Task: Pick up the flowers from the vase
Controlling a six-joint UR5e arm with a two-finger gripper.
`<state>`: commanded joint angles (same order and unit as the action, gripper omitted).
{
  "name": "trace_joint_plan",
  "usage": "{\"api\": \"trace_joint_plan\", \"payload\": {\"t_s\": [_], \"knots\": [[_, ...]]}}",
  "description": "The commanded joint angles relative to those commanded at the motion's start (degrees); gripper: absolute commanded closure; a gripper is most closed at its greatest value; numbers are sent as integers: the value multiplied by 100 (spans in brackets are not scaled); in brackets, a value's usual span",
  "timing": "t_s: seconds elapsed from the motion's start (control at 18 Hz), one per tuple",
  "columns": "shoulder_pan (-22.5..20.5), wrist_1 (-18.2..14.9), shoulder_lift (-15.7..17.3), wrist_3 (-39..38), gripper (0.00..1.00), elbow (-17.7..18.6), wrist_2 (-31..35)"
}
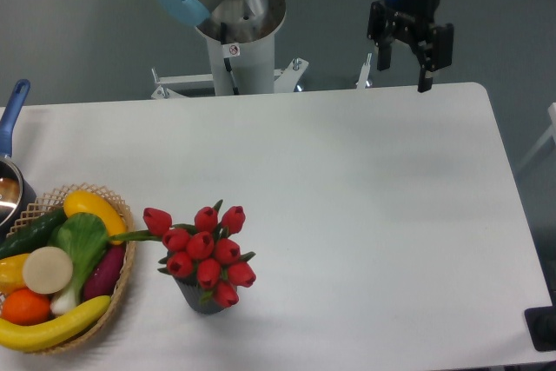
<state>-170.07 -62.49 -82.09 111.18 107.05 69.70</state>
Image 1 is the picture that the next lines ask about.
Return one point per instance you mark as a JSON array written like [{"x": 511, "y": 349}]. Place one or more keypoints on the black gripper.
[{"x": 411, "y": 22}]

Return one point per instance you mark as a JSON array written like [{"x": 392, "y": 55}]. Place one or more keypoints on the red tulip bouquet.
[{"x": 203, "y": 251}]

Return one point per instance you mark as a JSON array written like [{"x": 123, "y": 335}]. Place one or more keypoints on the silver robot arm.
[{"x": 240, "y": 37}]

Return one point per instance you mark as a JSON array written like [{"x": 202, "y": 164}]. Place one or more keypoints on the dark grey ribbed vase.
[{"x": 196, "y": 299}]

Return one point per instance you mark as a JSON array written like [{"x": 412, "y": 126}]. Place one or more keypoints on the black device at edge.
[{"x": 541, "y": 325}]

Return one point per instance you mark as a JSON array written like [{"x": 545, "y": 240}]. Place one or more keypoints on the green bok choy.
[{"x": 84, "y": 257}]

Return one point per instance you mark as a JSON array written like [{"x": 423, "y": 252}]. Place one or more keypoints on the purple sweet potato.
[{"x": 104, "y": 277}]

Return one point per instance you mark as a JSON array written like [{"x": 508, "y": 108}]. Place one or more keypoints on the woven wicker basket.
[{"x": 54, "y": 200}]

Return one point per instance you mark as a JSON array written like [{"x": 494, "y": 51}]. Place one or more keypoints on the green cucumber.
[{"x": 34, "y": 235}]

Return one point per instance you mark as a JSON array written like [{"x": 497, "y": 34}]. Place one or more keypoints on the beige round disc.
[{"x": 47, "y": 270}]

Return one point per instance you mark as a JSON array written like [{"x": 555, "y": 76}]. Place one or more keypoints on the yellow bell pepper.
[{"x": 11, "y": 273}]

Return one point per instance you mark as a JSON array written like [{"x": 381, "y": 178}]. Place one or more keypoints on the orange fruit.
[{"x": 26, "y": 308}]

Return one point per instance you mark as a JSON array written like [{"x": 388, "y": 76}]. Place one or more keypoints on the yellow banana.
[{"x": 51, "y": 333}]

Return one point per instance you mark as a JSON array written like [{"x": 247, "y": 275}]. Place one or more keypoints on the white frame at right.
[{"x": 541, "y": 149}]

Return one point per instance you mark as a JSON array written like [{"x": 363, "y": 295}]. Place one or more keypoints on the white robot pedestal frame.
[{"x": 237, "y": 69}]

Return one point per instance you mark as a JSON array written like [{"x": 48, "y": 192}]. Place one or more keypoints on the blue handled saucepan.
[{"x": 16, "y": 193}]

